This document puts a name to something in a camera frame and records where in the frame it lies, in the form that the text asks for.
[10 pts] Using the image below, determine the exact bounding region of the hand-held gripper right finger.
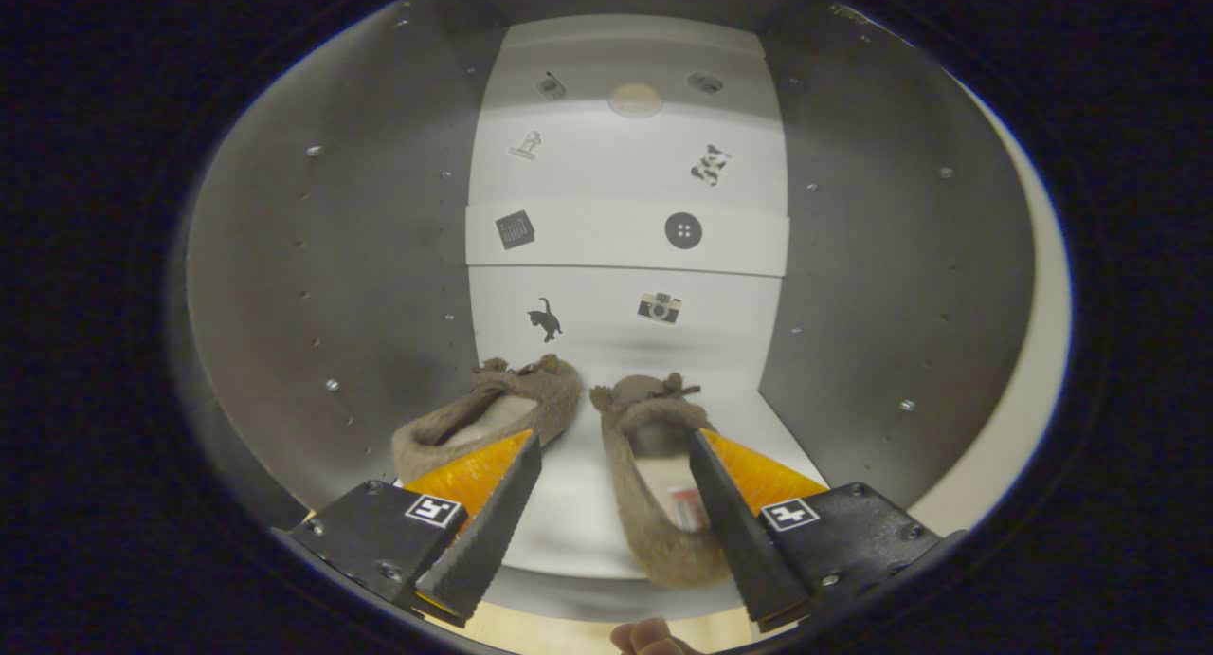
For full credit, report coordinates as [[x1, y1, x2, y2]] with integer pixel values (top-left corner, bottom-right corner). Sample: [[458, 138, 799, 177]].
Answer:
[[689, 428, 968, 634]]

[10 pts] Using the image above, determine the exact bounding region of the brown fuzzy shoe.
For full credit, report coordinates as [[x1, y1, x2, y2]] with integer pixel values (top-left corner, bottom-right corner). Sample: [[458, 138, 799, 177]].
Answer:
[[391, 355, 584, 485], [589, 373, 735, 590]]

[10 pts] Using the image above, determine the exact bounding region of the grey shoe cabinet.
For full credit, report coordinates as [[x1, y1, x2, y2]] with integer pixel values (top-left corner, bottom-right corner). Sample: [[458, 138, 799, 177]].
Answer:
[[180, 0, 1039, 623]]

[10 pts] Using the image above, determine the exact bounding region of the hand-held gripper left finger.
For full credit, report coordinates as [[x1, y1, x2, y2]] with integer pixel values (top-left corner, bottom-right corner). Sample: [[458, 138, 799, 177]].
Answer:
[[275, 430, 543, 628]]

